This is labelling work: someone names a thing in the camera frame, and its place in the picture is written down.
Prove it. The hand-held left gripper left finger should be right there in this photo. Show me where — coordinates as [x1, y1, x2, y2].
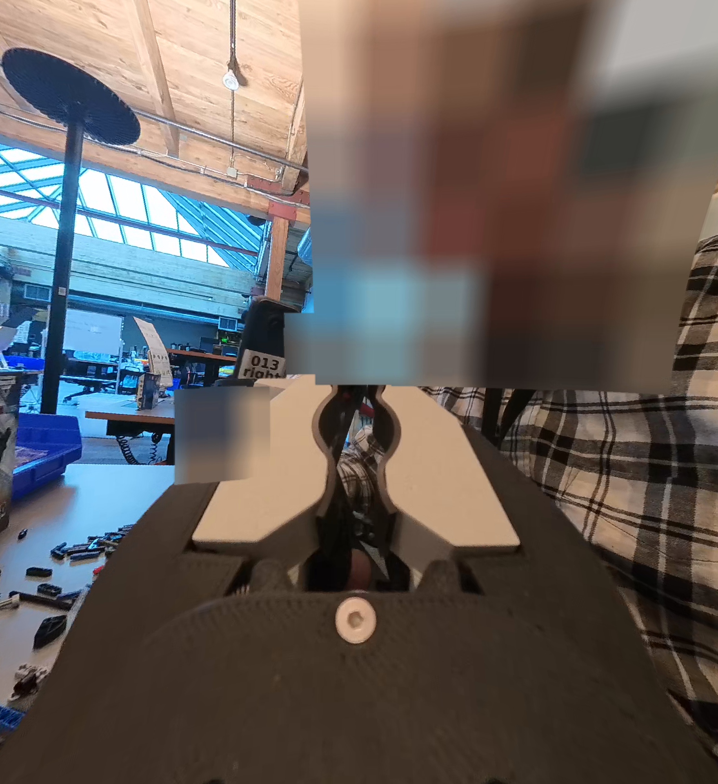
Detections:
[191, 376, 342, 592]

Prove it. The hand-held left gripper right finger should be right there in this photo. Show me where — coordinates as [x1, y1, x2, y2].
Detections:
[368, 385, 522, 592]

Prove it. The tan sign board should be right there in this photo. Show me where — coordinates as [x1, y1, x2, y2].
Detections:
[133, 315, 173, 393]

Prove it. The whiteboard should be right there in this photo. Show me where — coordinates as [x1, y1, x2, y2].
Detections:
[64, 309, 124, 356]

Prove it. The black pole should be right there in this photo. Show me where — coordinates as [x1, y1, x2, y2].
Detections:
[2, 48, 142, 415]

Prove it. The blue plastic bin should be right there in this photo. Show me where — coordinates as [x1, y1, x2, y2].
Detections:
[13, 412, 83, 500]

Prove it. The scatter of small toy pins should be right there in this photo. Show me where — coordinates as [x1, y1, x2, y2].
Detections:
[0, 523, 136, 702]

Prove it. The hanging ceiling lamp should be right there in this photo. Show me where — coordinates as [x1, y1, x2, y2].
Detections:
[221, 0, 245, 93]

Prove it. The wooden support post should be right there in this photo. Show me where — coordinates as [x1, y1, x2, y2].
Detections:
[264, 214, 290, 301]

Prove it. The black shoulder strap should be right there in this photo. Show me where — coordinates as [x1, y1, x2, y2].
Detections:
[481, 387, 537, 457]

